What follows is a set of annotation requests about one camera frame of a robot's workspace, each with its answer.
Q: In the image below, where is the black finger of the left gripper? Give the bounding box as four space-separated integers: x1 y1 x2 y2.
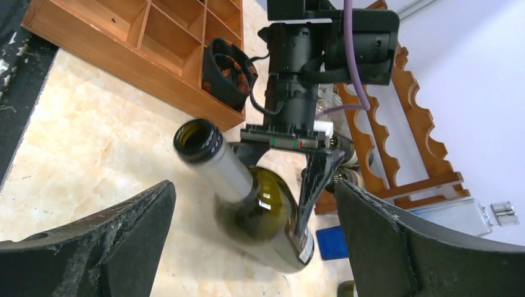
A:
228 142 270 168
294 148 345 237

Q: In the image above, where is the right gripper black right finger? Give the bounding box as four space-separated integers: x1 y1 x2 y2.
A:
335 182 524 296

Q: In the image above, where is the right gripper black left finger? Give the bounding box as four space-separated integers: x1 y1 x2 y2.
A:
1 180 176 296

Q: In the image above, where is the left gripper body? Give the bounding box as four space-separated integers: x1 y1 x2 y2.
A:
240 121 334 153

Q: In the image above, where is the dark bottle brown label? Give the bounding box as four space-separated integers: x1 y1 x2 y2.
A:
173 119 315 273

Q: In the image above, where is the green wine bottle white label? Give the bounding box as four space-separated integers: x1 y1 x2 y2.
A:
331 132 358 168

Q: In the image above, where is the green wine bottle dark label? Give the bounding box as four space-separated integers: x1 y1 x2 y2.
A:
324 166 365 194

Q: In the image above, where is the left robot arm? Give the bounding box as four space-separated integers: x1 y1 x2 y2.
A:
232 1 400 244

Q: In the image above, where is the tall green wine bottle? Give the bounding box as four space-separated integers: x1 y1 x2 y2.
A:
336 280 357 297

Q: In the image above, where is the wooden wine rack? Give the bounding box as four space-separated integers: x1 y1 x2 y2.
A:
313 0 472 216

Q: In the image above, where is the blue square glass bottle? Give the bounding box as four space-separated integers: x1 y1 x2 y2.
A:
316 198 492 260

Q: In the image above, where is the wooden compartment tray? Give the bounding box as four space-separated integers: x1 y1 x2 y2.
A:
22 0 245 131

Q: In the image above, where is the black cable coil in tray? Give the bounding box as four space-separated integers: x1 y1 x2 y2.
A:
201 37 259 113

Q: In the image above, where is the aluminium corner frame post right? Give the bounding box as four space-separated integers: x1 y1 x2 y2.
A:
396 0 440 23

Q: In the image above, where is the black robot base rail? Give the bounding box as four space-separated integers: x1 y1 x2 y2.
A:
1 1 58 183

